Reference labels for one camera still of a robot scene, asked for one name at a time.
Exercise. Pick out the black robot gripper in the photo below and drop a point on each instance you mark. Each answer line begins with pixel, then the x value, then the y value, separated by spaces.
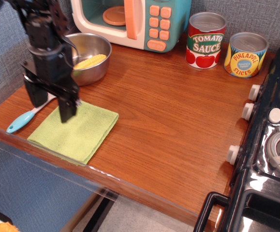
pixel 51 71

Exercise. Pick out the green cloth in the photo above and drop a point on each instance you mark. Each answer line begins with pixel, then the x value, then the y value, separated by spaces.
pixel 80 137

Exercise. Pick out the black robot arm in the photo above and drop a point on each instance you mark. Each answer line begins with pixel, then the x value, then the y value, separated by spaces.
pixel 44 23

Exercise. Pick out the yellow toy corn cob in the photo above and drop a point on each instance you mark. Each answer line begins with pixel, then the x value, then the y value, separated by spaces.
pixel 90 62

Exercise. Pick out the stainless steel bowl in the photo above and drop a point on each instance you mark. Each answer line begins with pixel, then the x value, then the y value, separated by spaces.
pixel 91 56

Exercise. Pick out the orange microwave turntable plate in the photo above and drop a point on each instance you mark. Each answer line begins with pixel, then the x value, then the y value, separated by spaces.
pixel 115 16

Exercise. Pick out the teal toy microwave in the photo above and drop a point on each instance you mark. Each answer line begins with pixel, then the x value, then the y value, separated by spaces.
pixel 152 25

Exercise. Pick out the tomato sauce can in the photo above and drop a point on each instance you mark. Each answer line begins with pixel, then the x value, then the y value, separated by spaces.
pixel 205 38

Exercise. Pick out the white stove knob front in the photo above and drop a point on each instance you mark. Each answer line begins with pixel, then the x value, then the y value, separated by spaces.
pixel 232 154

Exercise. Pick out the white stove knob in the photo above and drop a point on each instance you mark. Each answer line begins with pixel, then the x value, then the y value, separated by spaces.
pixel 254 91
pixel 247 111
pixel 232 154

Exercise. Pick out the white stove knob middle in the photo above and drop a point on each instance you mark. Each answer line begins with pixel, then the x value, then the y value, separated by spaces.
pixel 247 111

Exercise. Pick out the pineapple slices can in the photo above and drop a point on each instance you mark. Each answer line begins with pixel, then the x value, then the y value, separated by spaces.
pixel 245 54

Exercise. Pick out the white stove knob rear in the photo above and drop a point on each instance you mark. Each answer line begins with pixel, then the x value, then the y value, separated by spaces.
pixel 254 91

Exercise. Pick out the white round stove button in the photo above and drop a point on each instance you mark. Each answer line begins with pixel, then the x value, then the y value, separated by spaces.
pixel 274 115

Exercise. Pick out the black toy stove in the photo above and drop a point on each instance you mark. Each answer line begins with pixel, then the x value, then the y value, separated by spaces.
pixel 255 185

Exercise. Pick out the white spoon with blue handle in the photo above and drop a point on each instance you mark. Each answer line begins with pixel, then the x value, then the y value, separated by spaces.
pixel 26 117

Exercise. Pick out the black oven door handle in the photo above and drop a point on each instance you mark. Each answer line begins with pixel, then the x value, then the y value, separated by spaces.
pixel 212 199

